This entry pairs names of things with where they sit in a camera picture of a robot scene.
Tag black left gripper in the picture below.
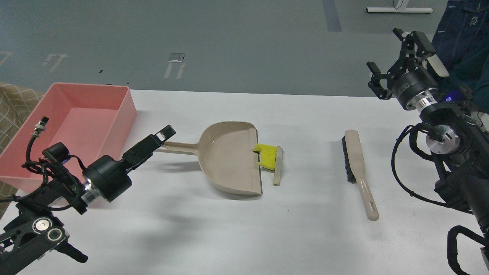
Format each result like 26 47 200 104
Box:
83 124 176 202

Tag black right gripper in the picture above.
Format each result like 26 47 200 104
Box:
367 28 439 111

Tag pink plastic bin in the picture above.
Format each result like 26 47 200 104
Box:
0 83 137 192

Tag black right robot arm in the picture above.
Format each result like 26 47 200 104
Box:
367 28 489 275

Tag person in teal sweater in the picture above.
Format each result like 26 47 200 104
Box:
432 0 489 113

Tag yellow green sponge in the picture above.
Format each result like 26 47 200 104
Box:
252 143 278 170

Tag white table leg base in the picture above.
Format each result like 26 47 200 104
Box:
366 0 433 14

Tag white office chair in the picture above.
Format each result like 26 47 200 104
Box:
426 54 449 78

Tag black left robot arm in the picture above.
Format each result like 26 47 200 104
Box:
1 117 176 275

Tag beige hand brush black bristles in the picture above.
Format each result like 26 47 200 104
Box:
341 130 380 221

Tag beige checkered cloth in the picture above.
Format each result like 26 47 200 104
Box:
0 81 43 218

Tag beige plastic dustpan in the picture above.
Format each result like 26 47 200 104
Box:
156 121 263 196

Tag grey floor plate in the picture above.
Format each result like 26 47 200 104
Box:
168 53 185 63

